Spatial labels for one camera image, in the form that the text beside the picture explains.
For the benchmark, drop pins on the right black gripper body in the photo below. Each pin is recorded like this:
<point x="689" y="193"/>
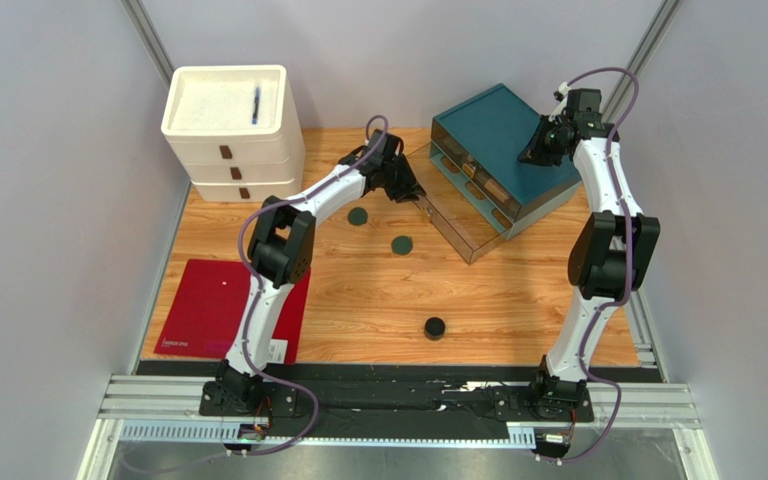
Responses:
<point x="540" y="143"/>

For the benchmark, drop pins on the white three-drawer organizer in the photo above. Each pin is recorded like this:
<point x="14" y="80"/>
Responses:
<point x="207" y="122"/>

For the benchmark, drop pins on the black round jar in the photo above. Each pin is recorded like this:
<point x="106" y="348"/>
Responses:
<point x="434" y="328"/>

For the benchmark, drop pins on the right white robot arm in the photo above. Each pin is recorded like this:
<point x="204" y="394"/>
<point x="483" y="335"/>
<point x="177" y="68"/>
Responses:
<point x="611" y="255"/>

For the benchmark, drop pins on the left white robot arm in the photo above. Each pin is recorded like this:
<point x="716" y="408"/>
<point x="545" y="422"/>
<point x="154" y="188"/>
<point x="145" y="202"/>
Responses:
<point x="279" y="255"/>

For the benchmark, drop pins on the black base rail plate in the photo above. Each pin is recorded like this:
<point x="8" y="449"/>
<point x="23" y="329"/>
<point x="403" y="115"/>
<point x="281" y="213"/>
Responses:
<point x="409" y="402"/>

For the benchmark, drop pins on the dark green round puff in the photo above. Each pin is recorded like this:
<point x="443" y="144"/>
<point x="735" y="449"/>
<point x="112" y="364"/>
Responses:
<point x="358" y="216"/>

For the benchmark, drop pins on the red mat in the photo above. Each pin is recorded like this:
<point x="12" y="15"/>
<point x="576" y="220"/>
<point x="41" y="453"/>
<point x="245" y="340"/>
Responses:
<point x="207" y="309"/>

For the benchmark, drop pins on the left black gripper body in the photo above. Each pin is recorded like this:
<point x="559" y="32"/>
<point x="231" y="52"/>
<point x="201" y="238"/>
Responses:
<point x="398" y="181"/>

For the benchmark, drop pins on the blue pen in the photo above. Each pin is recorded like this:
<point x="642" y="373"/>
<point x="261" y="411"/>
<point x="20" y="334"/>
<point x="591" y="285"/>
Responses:
<point x="256" y="105"/>

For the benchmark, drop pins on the teal drawer organizer box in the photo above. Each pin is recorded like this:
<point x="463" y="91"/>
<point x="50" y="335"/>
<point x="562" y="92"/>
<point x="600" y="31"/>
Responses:
<point x="506" y="117"/>

